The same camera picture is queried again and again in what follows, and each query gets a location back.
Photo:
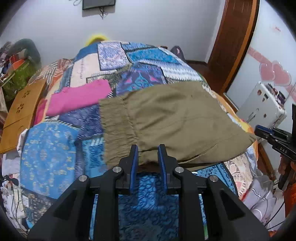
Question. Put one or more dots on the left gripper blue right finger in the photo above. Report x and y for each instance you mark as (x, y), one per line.
(167, 165)

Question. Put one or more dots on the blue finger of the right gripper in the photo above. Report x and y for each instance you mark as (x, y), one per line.
(263, 132)

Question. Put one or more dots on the pink folded cloth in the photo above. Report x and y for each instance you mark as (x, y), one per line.
(71, 98)

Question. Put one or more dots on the olive green pants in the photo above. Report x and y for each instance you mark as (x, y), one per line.
(186, 117)

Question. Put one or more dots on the yellow pillow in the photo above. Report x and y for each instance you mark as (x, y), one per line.
(95, 38)

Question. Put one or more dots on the grey white bedsheet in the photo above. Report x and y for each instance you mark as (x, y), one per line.
(264, 200)

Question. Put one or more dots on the wall mounted black screen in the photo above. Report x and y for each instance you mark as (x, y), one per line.
(91, 4)

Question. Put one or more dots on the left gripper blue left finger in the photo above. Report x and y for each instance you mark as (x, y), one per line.
(127, 171)

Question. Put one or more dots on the brown wooden door frame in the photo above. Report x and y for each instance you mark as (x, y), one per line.
(232, 41)

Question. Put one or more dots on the grey backpack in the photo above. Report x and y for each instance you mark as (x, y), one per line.
(178, 52)

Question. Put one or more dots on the wooden lap tray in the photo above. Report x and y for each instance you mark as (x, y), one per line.
(21, 114)

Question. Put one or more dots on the blue patchwork bed cover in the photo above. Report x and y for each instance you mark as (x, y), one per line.
(68, 191)

